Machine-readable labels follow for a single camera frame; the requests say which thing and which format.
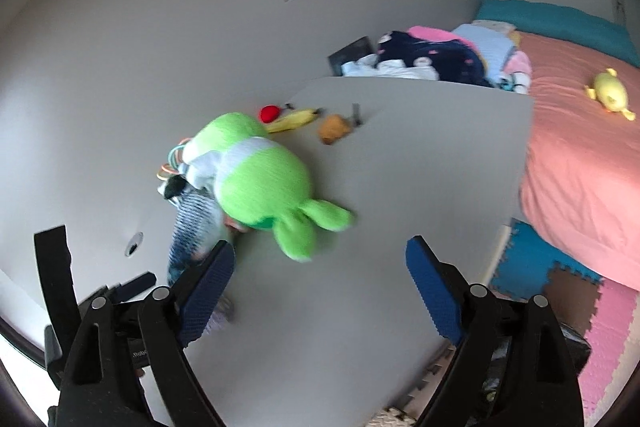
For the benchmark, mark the yellow banana toy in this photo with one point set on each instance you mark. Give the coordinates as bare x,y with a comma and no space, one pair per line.
294,120

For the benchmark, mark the colourful foam puzzle floor mat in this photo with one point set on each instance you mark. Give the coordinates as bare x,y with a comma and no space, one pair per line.
600,315

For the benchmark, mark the left black gripper arm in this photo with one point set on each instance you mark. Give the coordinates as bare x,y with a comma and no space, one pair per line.
53,260

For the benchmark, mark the brown bread-like toy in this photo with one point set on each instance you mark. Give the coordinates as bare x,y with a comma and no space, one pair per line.
333,128

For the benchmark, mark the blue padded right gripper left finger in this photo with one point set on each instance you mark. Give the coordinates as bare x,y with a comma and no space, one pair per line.
199,289

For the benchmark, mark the yellow chick plush toy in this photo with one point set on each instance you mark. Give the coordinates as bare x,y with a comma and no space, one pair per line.
607,89

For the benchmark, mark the white pink plush toy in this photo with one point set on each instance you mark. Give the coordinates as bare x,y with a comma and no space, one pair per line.
516,75

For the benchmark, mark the navy blue patterned blanket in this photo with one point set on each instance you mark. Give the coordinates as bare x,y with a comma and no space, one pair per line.
451,60

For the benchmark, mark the light blue knitted blanket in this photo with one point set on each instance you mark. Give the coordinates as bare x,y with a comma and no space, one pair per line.
494,47

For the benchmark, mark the teal blue pillow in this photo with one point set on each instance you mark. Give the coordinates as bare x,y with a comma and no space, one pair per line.
563,23

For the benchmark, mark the bed with salmon pink sheet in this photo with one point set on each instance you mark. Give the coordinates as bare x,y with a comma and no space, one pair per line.
580,188

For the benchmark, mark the green frog plush toy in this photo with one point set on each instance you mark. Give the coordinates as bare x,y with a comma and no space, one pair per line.
260,183

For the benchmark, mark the beige desk with shelves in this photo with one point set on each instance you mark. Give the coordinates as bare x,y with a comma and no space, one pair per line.
330,341

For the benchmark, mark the red round toy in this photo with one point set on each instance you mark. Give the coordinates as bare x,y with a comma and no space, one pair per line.
269,113

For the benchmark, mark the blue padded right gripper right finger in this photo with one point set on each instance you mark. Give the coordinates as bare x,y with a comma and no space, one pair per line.
429,276

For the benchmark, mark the white crumpled cloth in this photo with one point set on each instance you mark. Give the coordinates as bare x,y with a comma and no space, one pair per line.
371,66

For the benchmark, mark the black hair clip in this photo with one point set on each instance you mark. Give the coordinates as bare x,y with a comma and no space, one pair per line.
356,117

